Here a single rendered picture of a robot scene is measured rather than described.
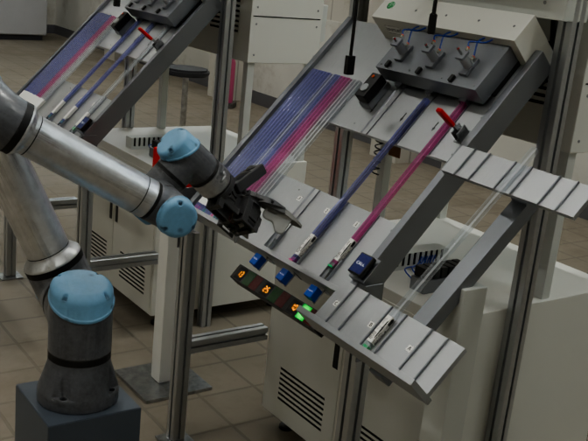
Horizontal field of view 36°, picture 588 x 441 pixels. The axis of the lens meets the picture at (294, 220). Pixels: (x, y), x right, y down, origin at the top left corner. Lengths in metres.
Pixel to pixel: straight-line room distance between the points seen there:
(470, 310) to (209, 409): 1.36
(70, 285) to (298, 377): 1.10
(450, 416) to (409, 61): 0.87
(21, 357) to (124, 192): 1.67
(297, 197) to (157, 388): 1.05
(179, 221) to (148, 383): 1.44
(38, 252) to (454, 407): 0.85
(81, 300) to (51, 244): 0.16
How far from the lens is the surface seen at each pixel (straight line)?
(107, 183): 1.63
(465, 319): 1.76
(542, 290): 2.39
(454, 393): 1.82
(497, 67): 2.10
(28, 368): 3.17
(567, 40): 2.14
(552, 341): 2.48
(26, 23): 12.47
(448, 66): 2.16
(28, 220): 1.76
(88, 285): 1.71
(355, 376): 1.95
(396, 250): 1.96
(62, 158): 1.61
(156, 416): 2.88
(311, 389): 2.61
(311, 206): 2.16
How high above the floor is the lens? 1.39
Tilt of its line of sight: 16 degrees down
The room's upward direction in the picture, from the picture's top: 6 degrees clockwise
